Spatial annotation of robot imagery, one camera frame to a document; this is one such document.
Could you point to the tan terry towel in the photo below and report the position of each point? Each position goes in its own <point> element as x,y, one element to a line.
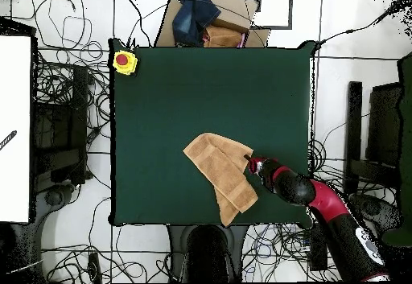
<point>222,174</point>

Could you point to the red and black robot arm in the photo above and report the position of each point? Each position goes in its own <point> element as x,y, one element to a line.
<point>322,206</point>

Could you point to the dark green table cloth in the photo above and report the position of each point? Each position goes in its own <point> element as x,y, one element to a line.
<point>193,103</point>

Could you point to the folded brown towel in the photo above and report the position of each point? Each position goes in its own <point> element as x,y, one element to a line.
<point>222,37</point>

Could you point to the black caster base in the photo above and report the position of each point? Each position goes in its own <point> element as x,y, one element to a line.
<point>379,210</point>
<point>53,197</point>

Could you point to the blue denim jeans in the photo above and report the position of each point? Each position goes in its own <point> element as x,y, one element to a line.
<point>193,17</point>

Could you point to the brown cardboard box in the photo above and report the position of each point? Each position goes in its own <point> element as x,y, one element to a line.
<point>231,7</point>

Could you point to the green cloth covered furniture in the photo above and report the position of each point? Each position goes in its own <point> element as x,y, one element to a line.
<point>406,136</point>

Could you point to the yellow emergency stop button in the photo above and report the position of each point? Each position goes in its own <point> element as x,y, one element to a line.
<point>122,60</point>

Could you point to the black equipment stand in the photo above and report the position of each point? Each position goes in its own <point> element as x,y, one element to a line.
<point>79,103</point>

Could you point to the white panel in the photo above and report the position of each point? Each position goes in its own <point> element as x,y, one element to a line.
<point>14,103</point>

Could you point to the black striped rod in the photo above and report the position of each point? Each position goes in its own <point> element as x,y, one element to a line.
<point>8,139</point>

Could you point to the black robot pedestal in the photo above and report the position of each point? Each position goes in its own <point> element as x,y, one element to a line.
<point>206,255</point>

